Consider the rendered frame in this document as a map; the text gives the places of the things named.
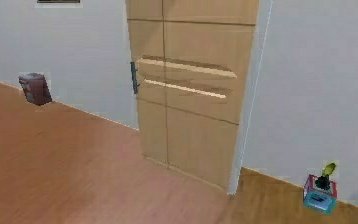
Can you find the light wooden room door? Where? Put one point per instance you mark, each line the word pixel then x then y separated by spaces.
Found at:
pixel 200 100

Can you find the dark red bin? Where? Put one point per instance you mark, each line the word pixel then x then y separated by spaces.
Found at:
pixel 35 89

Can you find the green plant in black pot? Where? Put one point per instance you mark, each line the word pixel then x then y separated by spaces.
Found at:
pixel 325 176

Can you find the red and teal box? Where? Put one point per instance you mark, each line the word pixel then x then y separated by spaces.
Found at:
pixel 318 197

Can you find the framed wall picture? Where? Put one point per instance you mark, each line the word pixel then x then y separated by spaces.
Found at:
pixel 58 2

